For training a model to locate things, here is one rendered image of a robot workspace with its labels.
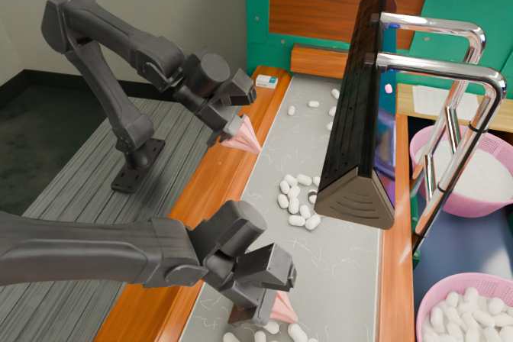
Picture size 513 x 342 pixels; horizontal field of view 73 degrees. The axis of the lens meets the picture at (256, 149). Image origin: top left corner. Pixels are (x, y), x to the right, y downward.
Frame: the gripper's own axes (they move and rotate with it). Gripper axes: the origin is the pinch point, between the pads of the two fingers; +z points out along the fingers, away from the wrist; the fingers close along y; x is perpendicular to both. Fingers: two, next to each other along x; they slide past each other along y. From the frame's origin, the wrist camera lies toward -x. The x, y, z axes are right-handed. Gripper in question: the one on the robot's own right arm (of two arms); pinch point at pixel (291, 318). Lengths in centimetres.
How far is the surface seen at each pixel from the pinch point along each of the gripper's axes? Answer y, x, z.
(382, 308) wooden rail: 5.6, -9.5, 10.2
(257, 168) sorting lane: 32.9, 11.4, -10.7
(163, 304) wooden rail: -4.1, 12.8, -16.2
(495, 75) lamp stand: 21.6, -39.5, -8.7
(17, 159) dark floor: 72, 165, -78
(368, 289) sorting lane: 9.5, -6.4, 10.3
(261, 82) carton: 64, 14, -20
